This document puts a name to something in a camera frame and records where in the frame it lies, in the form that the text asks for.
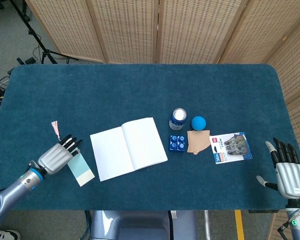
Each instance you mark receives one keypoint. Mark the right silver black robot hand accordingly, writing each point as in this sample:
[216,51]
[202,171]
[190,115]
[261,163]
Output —
[292,180]

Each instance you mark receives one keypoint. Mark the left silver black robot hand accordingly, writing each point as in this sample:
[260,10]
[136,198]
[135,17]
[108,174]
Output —
[53,158]

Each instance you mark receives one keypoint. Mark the blue bookmark with pink tassel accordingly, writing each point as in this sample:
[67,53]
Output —
[81,170]

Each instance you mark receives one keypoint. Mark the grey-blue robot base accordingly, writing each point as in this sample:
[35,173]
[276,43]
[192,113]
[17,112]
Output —
[139,225]

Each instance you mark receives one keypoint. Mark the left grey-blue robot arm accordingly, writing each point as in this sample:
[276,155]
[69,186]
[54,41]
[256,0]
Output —
[15,190]

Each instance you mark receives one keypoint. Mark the binder clip retail pack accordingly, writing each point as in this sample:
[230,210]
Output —
[230,148]

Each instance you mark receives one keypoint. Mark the open white lined notebook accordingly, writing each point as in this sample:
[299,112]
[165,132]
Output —
[129,147]

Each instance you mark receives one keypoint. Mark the black white sneaker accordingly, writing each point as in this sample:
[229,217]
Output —
[5,235]

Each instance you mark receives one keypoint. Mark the tan cloth piece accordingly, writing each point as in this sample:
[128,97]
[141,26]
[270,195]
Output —
[197,142]

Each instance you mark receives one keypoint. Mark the dark blue table mat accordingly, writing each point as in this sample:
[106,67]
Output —
[139,92]

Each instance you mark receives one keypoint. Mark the blue ball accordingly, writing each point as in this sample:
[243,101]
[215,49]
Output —
[199,123]

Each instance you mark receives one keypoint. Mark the small blue battery pack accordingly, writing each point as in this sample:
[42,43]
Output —
[177,142]

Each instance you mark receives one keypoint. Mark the black tripod stand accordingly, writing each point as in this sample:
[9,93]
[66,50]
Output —
[35,37]

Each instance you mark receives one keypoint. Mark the blue white drink can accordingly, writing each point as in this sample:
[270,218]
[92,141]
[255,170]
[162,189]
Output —
[177,121]

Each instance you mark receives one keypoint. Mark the black office chair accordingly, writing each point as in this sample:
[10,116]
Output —
[26,16]

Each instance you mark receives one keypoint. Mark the wicker folding screen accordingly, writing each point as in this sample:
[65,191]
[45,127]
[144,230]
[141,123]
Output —
[164,30]

